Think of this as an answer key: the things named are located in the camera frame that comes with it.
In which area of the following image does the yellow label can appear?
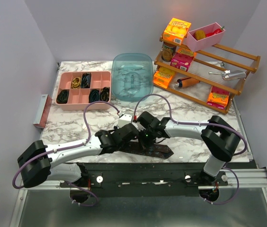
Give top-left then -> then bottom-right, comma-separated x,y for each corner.
161,42 -> 177,62

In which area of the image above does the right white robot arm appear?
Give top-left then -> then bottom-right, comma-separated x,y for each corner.
136,111 -> 241,185

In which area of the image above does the orange box top shelf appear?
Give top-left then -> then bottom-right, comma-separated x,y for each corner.
162,18 -> 191,44

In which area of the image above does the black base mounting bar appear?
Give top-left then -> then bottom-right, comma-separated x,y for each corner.
60,162 -> 229,198

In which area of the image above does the orange box lower left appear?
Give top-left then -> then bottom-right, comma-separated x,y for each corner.
153,67 -> 176,88

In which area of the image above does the red toy pepper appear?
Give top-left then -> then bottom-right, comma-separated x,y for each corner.
205,26 -> 224,37

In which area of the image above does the dark blue rolled tie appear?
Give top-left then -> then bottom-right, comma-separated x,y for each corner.
80,73 -> 91,88

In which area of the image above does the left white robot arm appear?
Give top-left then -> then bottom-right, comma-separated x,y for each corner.
16,123 -> 139,188

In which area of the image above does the pink box middle shelf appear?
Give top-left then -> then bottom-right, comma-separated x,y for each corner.
170,48 -> 197,71

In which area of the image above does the black yellow rolled tie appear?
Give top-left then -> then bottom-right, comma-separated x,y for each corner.
99,87 -> 110,102

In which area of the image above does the orange pump bottle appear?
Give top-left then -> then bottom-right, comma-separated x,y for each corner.
173,78 -> 200,88

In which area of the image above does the purple cable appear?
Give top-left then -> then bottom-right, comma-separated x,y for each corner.
12,101 -> 121,208
133,94 -> 248,206

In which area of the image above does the orange pink box lower right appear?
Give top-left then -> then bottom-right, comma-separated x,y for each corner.
206,86 -> 230,110

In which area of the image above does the metal scoop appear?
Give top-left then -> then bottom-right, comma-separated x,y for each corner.
208,70 -> 247,81

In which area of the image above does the dark green rolled tie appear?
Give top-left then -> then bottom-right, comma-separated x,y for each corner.
56,89 -> 69,104

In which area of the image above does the wooden tiered shelf rack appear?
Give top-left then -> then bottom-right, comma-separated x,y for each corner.
154,44 -> 261,114

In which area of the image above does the pink rectangular bin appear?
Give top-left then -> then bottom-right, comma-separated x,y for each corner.
185,22 -> 225,52

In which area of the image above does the aluminium rail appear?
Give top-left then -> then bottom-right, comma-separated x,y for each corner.
29,169 -> 267,190

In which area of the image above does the blue transparent plastic tub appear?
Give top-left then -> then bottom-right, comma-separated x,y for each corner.
111,53 -> 153,102

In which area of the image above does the teal black rolled tie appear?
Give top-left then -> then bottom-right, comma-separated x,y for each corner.
89,89 -> 100,103

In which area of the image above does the pink white box at wall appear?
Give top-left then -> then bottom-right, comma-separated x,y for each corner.
33,94 -> 52,129

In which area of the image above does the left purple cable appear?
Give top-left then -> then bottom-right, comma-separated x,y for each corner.
12,101 -> 121,208

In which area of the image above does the brown round toy fruit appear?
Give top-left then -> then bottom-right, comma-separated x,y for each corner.
194,30 -> 206,41

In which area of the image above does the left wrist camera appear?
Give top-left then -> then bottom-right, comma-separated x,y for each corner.
117,113 -> 133,128

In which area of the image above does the pink compartment organizer tray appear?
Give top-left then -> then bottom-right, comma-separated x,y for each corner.
55,71 -> 111,111

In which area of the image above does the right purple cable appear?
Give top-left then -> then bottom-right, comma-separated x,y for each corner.
133,94 -> 248,206

